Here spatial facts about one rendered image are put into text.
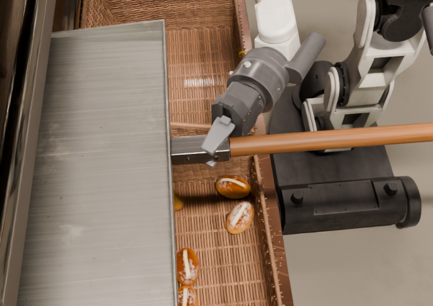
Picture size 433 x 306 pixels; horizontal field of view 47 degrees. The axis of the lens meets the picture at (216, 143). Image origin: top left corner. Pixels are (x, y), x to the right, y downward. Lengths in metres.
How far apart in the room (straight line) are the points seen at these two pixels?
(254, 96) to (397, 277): 1.41
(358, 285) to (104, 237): 1.41
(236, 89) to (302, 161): 1.24
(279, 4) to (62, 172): 0.46
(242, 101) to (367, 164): 1.34
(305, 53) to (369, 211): 1.16
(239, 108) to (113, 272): 0.29
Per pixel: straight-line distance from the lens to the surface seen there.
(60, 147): 0.82
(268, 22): 0.86
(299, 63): 0.83
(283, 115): 2.10
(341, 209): 1.90
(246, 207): 1.35
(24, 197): 0.55
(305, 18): 2.73
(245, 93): 0.77
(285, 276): 1.36
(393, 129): 0.81
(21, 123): 0.57
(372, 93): 1.59
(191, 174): 1.41
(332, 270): 2.01
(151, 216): 0.74
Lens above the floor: 1.87
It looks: 58 degrees down
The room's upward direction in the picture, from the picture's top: straight up
